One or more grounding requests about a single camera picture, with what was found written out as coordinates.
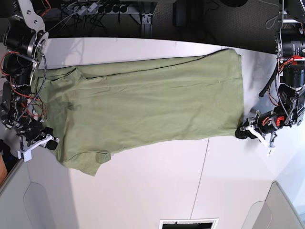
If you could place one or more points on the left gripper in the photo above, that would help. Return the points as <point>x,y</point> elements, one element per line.
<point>262,126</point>

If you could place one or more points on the black power brick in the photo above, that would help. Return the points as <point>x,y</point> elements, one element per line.
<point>180,13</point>

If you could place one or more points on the green t-shirt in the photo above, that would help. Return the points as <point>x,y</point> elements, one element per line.
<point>102,109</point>

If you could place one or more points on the aluminium table leg post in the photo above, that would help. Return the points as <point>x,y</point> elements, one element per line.
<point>146,25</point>

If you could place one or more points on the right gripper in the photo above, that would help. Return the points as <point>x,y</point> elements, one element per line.
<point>34,132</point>

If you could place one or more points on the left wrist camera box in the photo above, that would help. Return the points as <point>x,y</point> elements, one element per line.
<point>271,151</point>

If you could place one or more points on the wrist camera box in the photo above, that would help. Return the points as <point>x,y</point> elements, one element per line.
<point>25,155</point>
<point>271,151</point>

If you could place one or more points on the white power strip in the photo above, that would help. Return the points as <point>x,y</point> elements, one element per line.
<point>95,7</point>

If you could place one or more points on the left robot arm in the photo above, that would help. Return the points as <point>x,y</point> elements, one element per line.
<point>288,79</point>

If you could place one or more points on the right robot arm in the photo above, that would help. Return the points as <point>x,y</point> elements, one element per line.
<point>21,109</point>

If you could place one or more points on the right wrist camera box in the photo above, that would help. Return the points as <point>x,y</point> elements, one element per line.
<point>25,155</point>

